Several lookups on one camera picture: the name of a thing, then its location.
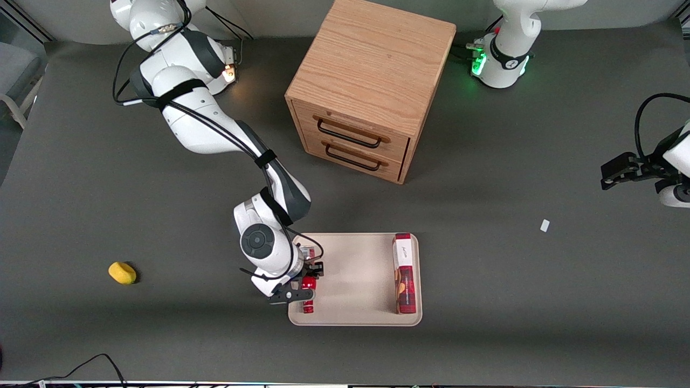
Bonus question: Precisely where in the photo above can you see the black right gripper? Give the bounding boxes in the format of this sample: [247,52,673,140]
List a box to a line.
[289,260,325,289]

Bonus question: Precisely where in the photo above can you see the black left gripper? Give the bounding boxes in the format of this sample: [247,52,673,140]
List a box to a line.
[601,129,681,191]

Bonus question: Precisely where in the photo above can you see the beige plastic tray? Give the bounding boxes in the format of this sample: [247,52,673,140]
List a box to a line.
[288,232,423,327]

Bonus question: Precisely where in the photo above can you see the red white cookie box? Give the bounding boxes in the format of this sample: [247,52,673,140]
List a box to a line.
[392,232,417,315]

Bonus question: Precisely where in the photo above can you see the yellow lemon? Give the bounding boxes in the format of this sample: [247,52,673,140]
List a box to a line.
[108,261,137,285]

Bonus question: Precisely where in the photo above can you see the wooden two-drawer cabinet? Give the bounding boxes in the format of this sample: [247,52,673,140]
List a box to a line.
[285,0,457,185]

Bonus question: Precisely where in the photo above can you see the grey chair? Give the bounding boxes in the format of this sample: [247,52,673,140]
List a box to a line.
[0,41,45,131]

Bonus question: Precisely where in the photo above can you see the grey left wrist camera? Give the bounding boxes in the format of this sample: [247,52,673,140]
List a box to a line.
[655,181,690,209]

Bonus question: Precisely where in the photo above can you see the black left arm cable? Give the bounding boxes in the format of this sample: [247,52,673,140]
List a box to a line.
[634,93,690,158]

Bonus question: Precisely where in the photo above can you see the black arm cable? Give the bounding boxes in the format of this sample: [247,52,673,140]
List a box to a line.
[634,93,690,158]
[112,0,325,283]

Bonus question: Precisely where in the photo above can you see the black drawer handle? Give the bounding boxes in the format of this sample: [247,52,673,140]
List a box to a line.
[316,119,382,149]
[325,143,381,172]

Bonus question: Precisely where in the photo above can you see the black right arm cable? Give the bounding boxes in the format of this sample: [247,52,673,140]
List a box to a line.
[112,0,325,283]

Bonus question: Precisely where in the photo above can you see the left base cable connectors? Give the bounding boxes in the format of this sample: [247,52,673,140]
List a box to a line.
[452,37,487,64]

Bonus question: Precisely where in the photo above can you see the black cable on table edge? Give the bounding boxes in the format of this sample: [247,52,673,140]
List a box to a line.
[0,353,128,388]

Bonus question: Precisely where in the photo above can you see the black right base cables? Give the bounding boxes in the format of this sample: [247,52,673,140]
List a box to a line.
[205,6,256,65]

